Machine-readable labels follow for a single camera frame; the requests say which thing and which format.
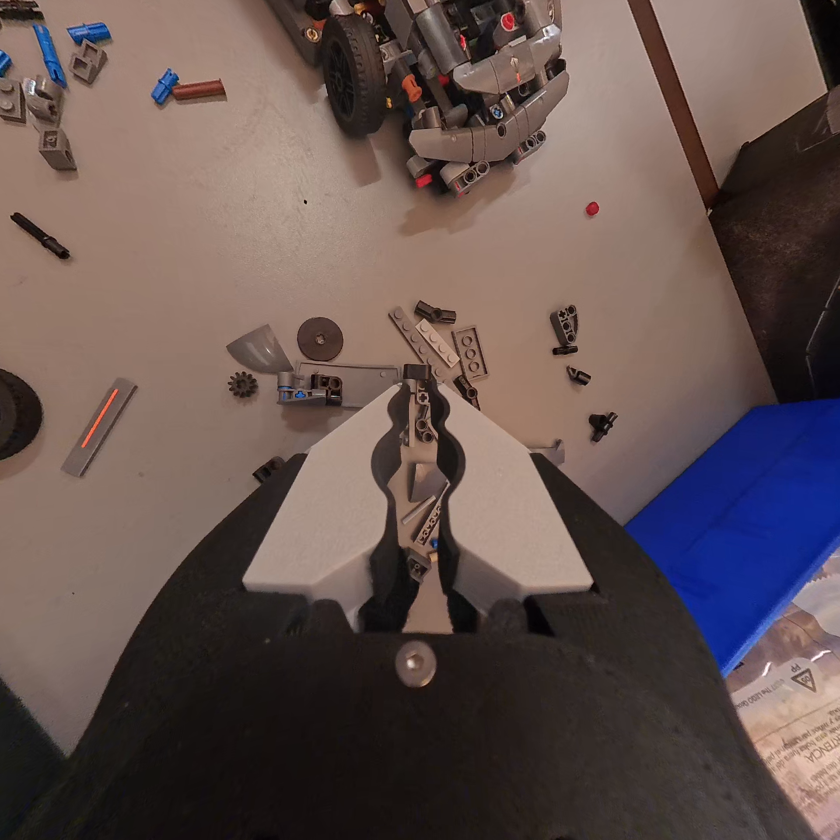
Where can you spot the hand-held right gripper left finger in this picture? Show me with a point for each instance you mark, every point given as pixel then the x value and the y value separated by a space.
pixel 315 525

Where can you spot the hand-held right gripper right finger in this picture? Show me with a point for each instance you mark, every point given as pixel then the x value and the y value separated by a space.
pixel 525 525

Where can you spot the dark grey lego beam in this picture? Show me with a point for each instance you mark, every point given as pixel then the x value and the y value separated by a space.
pixel 423 420

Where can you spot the pile of dark lego pieces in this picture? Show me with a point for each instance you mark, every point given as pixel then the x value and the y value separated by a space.
pixel 319 338

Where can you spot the grey lego tile orange stripe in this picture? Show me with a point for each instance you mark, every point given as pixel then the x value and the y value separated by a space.
pixel 85 453

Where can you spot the grey lego car model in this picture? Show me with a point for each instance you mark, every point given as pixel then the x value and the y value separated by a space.
pixel 492 72

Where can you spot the group of small lego connectors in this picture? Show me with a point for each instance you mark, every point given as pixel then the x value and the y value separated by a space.
pixel 46 46

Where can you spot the black lego tyre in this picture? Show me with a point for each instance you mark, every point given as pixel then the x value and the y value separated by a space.
pixel 26 420

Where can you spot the black lego set box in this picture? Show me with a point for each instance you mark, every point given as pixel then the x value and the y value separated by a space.
pixel 774 262

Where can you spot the black lego axle pin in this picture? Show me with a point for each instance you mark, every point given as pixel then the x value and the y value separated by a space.
pixel 39 236

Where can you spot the brown lego axle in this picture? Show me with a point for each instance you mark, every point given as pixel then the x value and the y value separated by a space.
pixel 200 88

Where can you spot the blue plastic bin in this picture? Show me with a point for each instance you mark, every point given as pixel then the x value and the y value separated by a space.
pixel 735 525

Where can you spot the heap of clear plastic bags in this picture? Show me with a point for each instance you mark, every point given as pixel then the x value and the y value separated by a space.
pixel 800 722

